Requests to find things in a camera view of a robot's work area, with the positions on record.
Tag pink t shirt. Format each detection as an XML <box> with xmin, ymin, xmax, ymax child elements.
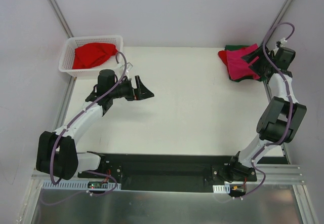
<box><xmin>226</xmin><ymin>44</ymin><xmax>260</xmax><ymax>81</ymax></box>

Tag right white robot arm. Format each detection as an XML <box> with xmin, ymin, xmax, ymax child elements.
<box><xmin>227</xmin><ymin>46</ymin><xmax>307</xmax><ymax>181</ymax></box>

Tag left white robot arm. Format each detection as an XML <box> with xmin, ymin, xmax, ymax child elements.
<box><xmin>36</xmin><ymin>69</ymin><xmax>154</xmax><ymax>180</ymax></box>

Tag folded green t shirt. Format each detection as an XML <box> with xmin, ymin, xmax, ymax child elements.
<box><xmin>225</xmin><ymin>45</ymin><xmax>263</xmax><ymax>82</ymax></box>

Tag folded red t shirt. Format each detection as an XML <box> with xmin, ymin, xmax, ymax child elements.
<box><xmin>218</xmin><ymin>50</ymin><xmax>229</xmax><ymax>73</ymax></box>

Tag red crumpled t shirt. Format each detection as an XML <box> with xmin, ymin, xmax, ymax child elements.
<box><xmin>72</xmin><ymin>43</ymin><xmax>118</xmax><ymax>69</ymax></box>

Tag white plastic basket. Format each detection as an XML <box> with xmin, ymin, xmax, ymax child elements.
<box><xmin>58</xmin><ymin>35</ymin><xmax>124</xmax><ymax>77</ymax></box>

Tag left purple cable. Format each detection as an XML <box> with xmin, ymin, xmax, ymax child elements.
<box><xmin>40</xmin><ymin>51</ymin><xmax>129</xmax><ymax>206</ymax></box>

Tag purple cable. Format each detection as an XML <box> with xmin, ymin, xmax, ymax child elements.
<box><xmin>215</xmin><ymin>22</ymin><xmax>296</xmax><ymax>204</ymax></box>
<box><xmin>40</xmin><ymin>51</ymin><xmax>129</xmax><ymax>206</ymax></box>

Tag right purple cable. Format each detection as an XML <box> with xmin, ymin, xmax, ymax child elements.
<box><xmin>215</xmin><ymin>22</ymin><xmax>296</xmax><ymax>204</ymax></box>

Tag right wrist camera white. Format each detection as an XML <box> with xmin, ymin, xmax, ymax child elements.
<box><xmin>276</xmin><ymin>38</ymin><xmax>288</xmax><ymax>48</ymax></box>

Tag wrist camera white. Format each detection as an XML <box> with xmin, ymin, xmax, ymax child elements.
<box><xmin>117</xmin><ymin>62</ymin><xmax>133</xmax><ymax>72</ymax></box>
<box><xmin>276</xmin><ymin>38</ymin><xmax>288</xmax><ymax>48</ymax></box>

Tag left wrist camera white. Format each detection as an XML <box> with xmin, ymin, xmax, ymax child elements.
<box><xmin>117</xmin><ymin>62</ymin><xmax>133</xmax><ymax>72</ymax></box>

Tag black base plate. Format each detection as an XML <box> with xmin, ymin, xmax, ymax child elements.
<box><xmin>77</xmin><ymin>152</ymin><xmax>291</xmax><ymax>192</ymax></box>

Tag left grey cable duct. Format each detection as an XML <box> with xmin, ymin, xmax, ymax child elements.
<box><xmin>42</xmin><ymin>180</ymin><xmax>121</xmax><ymax>191</ymax></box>

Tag grey cable duct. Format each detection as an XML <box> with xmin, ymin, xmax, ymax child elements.
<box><xmin>213</xmin><ymin>184</ymin><xmax>230</xmax><ymax>194</ymax></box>
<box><xmin>42</xmin><ymin>180</ymin><xmax>121</xmax><ymax>191</ymax></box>

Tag right grey cable duct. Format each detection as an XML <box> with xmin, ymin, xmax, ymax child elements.
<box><xmin>213</xmin><ymin>184</ymin><xmax>230</xmax><ymax>194</ymax></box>

